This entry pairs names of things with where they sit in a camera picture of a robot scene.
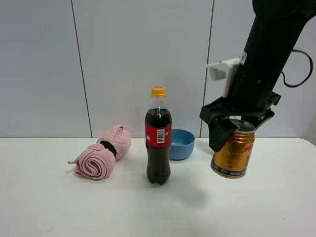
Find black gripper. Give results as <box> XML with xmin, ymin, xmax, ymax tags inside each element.
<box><xmin>200</xmin><ymin>66</ymin><xmax>281</xmax><ymax>152</ymax></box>

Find gold Red Bull can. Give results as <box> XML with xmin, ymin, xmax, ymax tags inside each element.
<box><xmin>211</xmin><ymin>119</ymin><xmax>256</xmax><ymax>179</ymax></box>

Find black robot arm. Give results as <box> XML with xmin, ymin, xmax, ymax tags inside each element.
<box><xmin>200</xmin><ymin>0</ymin><xmax>316</xmax><ymax>152</ymax></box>

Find blue plastic bowl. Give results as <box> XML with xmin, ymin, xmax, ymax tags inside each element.
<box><xmin>169</xmin><ymin>129</ymin><xmax>195</xmax><ymax>161</ymax></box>

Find cola bottle yellow cap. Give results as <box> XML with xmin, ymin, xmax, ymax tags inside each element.
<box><xmin>145</xmin><ymin>86</ymin><xmax>172</xmax><ymax>185</ymax></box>

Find rolled pink towel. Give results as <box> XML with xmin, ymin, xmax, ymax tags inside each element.
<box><xmin>68</xmin><ymin>124</ymin><xmax>131</xmax><ymax>180</ymax></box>

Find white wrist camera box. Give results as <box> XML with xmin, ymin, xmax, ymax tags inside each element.
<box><xmin>207</xmin><ymin>57</ymin><xmax>240</xmax><ymax>98</ymax></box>

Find black cable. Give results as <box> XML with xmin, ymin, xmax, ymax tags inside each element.
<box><xmin>281</xmin><ymin>49</ymin><xmax>313</xmax><ymax>88</ymax></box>

